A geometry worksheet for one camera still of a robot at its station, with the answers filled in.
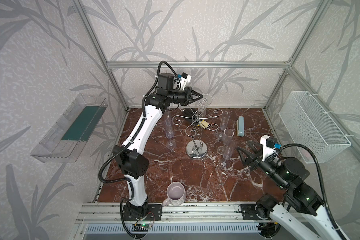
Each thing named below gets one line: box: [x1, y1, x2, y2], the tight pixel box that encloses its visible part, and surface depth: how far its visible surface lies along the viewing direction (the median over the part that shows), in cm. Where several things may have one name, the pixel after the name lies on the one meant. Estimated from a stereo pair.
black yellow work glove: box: [183, 107, 210, 130], surface depth 74 cm
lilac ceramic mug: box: [162, 181, 187, 207], surface depth 77 cm
